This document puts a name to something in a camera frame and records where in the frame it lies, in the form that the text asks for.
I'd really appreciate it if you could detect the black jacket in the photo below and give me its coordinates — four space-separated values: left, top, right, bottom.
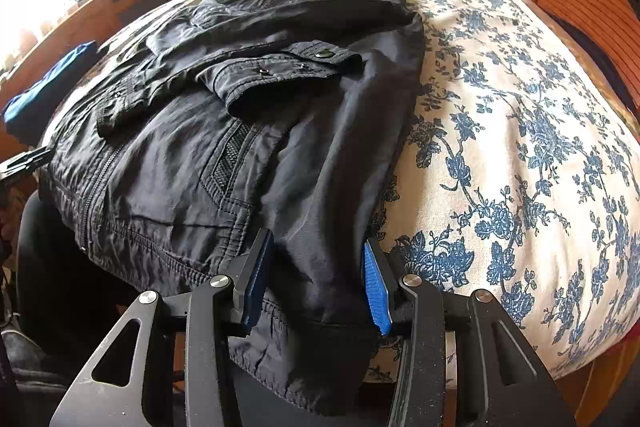
40 0 424 415

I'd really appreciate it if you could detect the folded blue garment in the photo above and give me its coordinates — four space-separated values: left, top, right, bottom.
2 41 105 147

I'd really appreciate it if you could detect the wooden desk cabinet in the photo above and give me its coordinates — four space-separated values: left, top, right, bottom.
0 0 206 108

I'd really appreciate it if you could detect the blue floral bedsheet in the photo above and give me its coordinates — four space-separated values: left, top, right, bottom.
46 0 639 378

